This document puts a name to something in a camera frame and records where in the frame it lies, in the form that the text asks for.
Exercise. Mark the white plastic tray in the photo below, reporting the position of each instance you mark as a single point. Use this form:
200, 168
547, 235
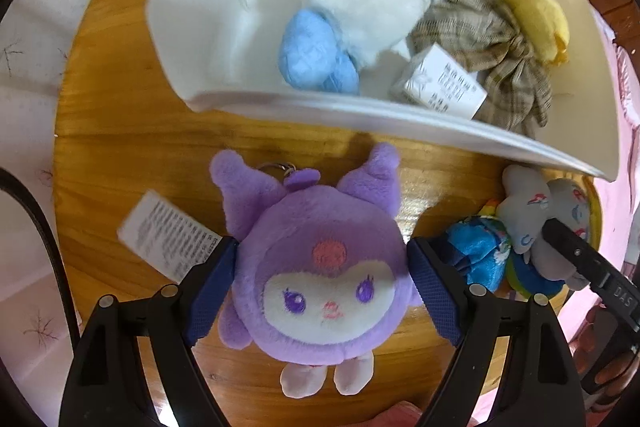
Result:
215, 32

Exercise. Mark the purple plush toy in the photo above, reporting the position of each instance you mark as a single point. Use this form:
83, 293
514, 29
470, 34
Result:
320, 257

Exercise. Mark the white patterned curtain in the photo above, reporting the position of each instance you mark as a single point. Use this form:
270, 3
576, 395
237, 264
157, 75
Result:
30, 132

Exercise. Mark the grey pony plush toy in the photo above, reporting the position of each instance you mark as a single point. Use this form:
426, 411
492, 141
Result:
525, 212

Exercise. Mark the yellow plush toy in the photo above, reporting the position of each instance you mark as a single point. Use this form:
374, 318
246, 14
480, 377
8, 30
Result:
530, 2

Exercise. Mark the person's right hand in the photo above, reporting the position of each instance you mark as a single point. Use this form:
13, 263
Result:
617, 372

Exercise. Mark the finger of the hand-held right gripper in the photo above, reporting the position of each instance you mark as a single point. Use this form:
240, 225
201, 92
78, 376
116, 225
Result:
570, 247

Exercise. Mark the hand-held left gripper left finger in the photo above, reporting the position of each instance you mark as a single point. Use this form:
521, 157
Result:
210, 287

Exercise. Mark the plaid fabric bow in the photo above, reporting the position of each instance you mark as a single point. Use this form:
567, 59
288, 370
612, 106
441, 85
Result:
505, 57

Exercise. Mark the blue shiny ball toy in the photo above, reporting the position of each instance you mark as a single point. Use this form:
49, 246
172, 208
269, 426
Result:
480, 252

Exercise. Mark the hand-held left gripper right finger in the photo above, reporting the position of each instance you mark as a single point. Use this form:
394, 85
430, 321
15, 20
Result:
435, 292

